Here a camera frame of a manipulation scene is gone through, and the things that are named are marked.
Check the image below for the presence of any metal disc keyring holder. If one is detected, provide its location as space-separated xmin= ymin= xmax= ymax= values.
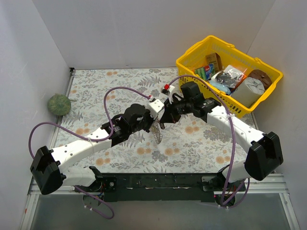
xmin=150 ymin=121 xmax=163 ymax=144

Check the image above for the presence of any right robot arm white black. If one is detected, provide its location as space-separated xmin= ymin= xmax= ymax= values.
xmin=160 ymin=81 xmax=283 ymax=191

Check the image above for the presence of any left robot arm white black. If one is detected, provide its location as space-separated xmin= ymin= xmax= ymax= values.
xmin=30 ymin=100 xmax=164 ymax=195

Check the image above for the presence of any green blue sponge pack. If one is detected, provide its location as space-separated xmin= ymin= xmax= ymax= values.
xmin=194 ymin=64 xmax=215 ymax=81

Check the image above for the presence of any light blue cloth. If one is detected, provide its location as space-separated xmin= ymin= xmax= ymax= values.
xmin=209 ymin=80 xmax=231 ymax=95

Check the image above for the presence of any silver foil packet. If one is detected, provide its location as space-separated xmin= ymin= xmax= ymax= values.
xmin=211 ymin=65 xmax=247 ymax=89

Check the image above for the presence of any brown cardboard box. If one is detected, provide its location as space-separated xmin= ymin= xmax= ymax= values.
xmin=205 ymin=53 xmax=223 ymax=72

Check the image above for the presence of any floral table mat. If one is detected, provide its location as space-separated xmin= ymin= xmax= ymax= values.
xmin=55 ymin=68 xmax=247 ymax=173

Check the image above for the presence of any yellow plastic basket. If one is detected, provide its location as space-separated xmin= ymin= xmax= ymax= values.
xmin=176 ymin=35 xmax=283 ymax=118

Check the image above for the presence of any brown round disc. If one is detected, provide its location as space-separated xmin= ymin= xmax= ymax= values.
xmin=248 ymin=69 xmax=272 ymax=90

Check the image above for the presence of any green felt ball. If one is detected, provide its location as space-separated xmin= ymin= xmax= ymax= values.
xmin=47 ymin=94 xmax=71 ymax=116

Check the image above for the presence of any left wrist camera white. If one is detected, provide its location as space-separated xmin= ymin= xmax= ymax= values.
xmin=145 ymin=95 xmax=165 ymax=119

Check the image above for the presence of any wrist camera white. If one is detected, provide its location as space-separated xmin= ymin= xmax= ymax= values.
xmin=145 ymin=95 xmax=165 ymax=119
xmin=161 ymin=84 xmax=176 ymax=104

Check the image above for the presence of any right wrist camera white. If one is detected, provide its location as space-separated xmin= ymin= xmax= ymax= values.
xmin=161 ymin=84 xmax=176 ymax=104

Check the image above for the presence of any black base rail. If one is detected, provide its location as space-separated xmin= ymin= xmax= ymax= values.
xmin=79 ymin=173 xmax=225 ymax=202

